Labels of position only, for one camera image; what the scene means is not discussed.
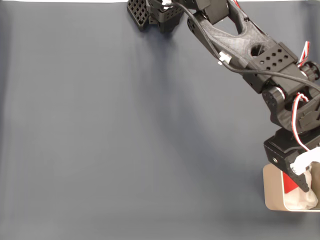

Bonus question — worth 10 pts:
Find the beige open box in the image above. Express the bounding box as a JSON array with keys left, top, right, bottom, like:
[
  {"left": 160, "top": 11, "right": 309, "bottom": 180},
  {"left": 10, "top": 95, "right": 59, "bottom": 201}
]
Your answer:
[{"left": 262, "top": 163, "right": 320, "bottom": 213}]

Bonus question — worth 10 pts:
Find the white red servo wire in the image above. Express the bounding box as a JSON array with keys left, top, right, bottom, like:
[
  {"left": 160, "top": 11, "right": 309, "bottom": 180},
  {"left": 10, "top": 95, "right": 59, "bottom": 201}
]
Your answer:
[
  {"left": 290, "top": 92, "right": 312, "bottom": 152},
  {"left": 297, "top": 40, "right": 313, "bottom": 68}
]

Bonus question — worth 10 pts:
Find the white crumpled tissue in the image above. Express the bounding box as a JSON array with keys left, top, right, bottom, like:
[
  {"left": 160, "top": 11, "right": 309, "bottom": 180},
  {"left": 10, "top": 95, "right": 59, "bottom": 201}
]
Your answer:
[{"left": 284, "top": 169, "right": 320, "bottom": 210}]

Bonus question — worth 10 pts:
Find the black camera cable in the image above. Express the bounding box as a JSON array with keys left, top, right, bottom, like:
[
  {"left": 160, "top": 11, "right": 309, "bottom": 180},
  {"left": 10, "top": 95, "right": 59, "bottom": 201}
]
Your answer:
[{"left": 172, "top": 0, "right": 320, "bottom": 92}]

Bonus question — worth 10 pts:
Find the red cube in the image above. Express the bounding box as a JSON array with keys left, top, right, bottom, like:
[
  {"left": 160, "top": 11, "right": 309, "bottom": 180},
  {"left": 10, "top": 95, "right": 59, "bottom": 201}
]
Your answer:
[{"left": 283, "top": 172, "right": 300, "bottom": 195}]

